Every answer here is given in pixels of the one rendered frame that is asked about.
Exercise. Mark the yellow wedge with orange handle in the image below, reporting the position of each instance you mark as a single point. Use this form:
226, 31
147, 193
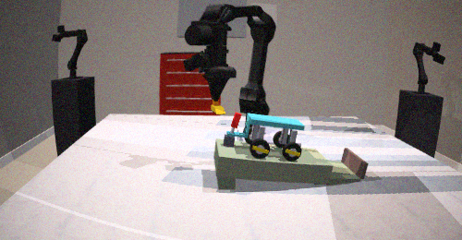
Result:
216, 108

